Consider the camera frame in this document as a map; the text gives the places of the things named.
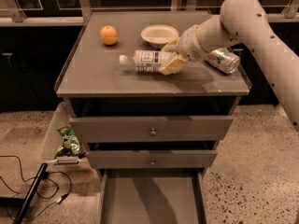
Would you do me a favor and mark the grey bottom drawer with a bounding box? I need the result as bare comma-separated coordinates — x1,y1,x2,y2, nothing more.
99,169,209,224

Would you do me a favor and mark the black cable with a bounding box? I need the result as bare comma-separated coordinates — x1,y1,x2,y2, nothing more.
0,154,73,222

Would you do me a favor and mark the green soda can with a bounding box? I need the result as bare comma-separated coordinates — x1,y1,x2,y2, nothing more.
206,48,240,75

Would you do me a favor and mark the grey drawer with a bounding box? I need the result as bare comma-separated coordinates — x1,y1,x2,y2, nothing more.
69,116,233,143
87,150,217,169
99,169,209,224

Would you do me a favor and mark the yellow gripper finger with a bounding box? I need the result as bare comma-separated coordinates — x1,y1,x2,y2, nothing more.
159,54,188,76
162,38,179,52

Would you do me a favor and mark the grey middle drawer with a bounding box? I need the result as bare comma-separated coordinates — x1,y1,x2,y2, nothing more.
87,150,217,169

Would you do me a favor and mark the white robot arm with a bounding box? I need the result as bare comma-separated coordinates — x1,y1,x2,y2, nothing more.
169,0,299,224

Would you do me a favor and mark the orange fruit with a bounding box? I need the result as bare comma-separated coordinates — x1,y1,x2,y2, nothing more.
100,26,118,46

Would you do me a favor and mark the green chip bag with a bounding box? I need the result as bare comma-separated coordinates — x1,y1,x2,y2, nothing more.
56,125,82,157

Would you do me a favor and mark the grey top drawer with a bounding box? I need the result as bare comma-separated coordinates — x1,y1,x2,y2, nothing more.
69,116,233,143

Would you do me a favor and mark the grey drawer cabinet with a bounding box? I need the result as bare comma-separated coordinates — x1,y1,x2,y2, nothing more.
53,10,252,179

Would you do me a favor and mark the white bowl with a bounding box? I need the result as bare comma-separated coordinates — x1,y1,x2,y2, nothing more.
141,25,178,49

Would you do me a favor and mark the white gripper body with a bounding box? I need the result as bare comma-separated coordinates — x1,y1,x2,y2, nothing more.
178,25,207,62

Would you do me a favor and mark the black flat bar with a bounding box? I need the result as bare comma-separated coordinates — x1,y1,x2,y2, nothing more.
12,163,48,224

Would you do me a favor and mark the metal railing frame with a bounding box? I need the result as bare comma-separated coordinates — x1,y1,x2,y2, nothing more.
0,0,298,27

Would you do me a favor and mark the clear plastic water bottle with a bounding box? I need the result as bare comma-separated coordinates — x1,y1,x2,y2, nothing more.
118,50,174,73

